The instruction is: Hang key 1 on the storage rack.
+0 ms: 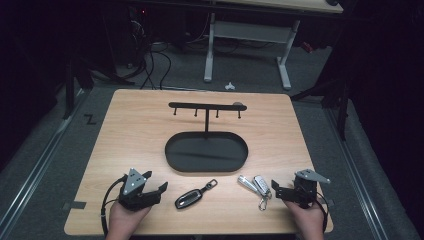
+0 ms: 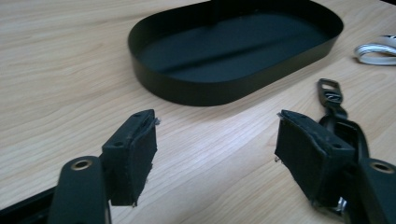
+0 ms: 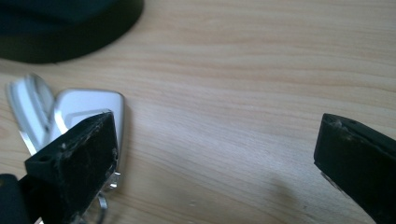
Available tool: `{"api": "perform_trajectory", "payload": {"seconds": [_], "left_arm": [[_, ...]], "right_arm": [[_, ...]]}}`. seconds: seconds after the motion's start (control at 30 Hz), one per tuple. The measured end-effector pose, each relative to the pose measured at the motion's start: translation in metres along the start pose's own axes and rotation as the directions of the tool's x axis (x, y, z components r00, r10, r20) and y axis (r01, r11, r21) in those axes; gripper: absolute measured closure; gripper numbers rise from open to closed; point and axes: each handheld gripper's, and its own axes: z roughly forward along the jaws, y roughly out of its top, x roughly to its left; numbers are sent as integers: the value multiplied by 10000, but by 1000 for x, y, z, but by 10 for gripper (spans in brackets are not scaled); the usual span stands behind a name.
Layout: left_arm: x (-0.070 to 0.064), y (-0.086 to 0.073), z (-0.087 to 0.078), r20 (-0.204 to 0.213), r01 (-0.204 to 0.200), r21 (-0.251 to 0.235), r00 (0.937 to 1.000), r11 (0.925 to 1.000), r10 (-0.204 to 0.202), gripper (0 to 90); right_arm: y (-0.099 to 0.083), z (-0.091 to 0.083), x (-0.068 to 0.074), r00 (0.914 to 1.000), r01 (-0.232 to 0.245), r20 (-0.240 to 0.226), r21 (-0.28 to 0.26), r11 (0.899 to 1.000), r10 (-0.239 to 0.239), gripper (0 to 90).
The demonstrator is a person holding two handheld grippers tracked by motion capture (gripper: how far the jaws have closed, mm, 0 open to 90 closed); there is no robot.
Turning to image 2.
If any black oval tray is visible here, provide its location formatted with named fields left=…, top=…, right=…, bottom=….
left=127, top=0, right=345, bottom=107

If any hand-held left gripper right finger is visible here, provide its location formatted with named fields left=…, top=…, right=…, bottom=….
left=274, top=109, right=356, bottom=210

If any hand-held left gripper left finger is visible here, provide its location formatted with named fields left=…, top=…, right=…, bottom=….
left=101, top=108, right=159, bottom=207

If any black strap with buckle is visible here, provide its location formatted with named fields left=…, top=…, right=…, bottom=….
left=317, top=77, right=371, bottom=163

